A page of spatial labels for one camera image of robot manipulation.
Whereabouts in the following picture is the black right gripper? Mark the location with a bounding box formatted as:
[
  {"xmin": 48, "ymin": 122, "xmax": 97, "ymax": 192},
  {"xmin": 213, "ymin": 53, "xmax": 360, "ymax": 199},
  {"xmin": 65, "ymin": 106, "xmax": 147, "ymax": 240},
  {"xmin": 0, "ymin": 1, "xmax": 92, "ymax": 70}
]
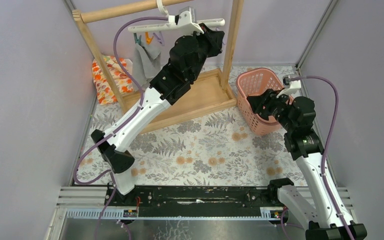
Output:
[{"xmin": 245, "ymin": 88, "xmax": 296, "ymax": 132}]

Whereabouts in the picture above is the pink plastic laundry basket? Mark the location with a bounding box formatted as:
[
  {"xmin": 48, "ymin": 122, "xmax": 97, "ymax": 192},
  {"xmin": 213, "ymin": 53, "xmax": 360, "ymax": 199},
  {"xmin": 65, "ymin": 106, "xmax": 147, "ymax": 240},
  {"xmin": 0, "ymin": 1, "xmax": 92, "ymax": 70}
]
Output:
[{"xmin": 236, "ymin": 67, "xmax": 284, "ymax": 136}]

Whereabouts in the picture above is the white plastic clip hanger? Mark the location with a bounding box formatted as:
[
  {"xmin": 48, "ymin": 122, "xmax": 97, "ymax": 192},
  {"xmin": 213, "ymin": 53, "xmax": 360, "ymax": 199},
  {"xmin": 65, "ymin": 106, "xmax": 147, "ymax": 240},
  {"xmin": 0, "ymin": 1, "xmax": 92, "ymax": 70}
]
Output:
[{"xmin": 128, "ymin": 0, "xmax": 225, "ymax": 33}]

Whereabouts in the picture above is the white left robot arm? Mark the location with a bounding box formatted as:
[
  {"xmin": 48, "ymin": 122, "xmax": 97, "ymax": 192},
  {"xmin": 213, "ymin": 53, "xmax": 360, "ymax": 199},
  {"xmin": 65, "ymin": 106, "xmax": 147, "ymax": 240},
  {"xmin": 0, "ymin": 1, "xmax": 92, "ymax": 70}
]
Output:
[{"xmin": 91, "ymin": 23, "xmax": 225, "ymax": 206}]

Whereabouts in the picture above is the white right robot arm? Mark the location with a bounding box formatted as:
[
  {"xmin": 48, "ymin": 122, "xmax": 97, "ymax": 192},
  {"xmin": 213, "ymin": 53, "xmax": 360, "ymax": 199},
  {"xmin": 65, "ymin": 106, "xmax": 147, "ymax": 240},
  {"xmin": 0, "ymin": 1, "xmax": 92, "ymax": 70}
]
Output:
[{"xmin": 246, "ymin": 89, "xmax": 368, "ymax": 240}]

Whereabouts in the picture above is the purple clothespin left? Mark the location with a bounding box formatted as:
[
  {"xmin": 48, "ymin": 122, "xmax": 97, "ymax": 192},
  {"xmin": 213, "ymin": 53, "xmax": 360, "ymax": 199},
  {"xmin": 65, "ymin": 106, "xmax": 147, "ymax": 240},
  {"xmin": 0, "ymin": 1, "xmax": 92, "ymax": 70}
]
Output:
[{"xmin": 153, "ymin": 31, "xmax": 165, "ymax": 47}]

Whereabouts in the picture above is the floral patterned table mat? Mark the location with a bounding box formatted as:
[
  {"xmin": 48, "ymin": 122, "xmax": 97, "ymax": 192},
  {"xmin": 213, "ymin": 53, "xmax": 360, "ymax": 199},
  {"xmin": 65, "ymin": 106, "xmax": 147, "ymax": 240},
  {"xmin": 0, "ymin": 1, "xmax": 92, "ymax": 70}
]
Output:
[{"xmin": 75, "ymin": 65, "xmax": 326, "ymax": 187}]

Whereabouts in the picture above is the orange clothespin left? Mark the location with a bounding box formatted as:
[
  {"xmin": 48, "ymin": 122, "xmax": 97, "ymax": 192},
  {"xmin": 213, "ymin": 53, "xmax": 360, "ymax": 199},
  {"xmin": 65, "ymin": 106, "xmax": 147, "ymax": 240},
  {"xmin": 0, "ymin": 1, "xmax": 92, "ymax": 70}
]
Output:
[{"xmin": 145, "ymin": 32, "xmax": 155, "ymax": 45}]

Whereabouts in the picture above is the grey hanging cloth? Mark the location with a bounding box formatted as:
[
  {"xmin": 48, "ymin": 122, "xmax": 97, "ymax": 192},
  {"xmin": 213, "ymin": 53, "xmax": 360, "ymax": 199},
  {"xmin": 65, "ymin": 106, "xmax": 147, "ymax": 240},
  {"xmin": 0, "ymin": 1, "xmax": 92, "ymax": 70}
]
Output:
[{"xmin": 132, "ymin": 43, "xmax": 161, "ymax": 88}]

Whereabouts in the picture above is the teal clothespin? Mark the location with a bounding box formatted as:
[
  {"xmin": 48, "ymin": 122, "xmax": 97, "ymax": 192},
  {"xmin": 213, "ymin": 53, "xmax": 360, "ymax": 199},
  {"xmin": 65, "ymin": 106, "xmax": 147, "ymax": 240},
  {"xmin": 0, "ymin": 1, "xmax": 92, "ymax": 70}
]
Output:
[{"xmin": 133, "ymin": 33, "xmax": 142, "ymax": 45}]

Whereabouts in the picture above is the orange floral cloth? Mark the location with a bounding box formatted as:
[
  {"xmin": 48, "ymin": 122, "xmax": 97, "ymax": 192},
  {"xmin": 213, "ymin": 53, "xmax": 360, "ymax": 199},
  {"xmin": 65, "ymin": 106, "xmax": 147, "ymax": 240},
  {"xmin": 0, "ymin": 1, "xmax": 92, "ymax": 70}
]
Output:
[{"xmin": 91, "ymin": 55, "xmax": 137, "ymax": 106}]

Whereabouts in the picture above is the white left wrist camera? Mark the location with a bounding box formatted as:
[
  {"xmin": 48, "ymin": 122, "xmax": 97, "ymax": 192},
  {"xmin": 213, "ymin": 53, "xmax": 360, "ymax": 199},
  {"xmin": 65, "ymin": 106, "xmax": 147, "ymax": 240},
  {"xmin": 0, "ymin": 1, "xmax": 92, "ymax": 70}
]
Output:
[{"xmin": 167, "ymin": 6, "xmax": 200, "ymax": 36}]

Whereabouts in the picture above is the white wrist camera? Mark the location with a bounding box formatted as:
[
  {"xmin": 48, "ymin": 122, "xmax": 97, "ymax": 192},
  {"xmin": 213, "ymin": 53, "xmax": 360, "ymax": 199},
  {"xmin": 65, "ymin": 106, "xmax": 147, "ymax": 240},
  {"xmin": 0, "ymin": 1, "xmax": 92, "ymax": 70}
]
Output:
[
  {"xmin": 276, "ymin": 74, "xmax": 302, "ymax": 98},
  {"xmin": 167, "ymin": 6, "xmax": 200, "ymax": 36}
]

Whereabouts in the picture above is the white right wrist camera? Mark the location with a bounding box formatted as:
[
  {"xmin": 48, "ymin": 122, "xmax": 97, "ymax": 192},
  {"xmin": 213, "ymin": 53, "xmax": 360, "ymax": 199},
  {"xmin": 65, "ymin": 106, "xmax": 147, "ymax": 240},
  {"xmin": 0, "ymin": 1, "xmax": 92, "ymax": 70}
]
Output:
[{"xmin": 276, "ymin": 74, "xmax": 302, "ymax": 98}]

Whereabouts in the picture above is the wooden drying rack frame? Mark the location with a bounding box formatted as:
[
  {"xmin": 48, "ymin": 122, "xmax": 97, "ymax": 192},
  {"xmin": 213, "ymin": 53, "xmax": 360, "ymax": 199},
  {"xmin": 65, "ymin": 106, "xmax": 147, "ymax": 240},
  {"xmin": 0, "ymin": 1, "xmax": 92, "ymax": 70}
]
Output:
[{"xmin": 71, "ymin": 0, "xmax": 244, "ymax": 134}]

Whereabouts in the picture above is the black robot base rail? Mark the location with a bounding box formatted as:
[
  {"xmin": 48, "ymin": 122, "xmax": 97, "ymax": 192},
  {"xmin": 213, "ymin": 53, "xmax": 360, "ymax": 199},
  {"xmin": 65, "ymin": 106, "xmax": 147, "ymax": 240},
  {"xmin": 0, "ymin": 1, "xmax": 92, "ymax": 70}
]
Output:
[{"xmin": 104, "ymin": 185, "xmax": 285, "ymax": 218}]

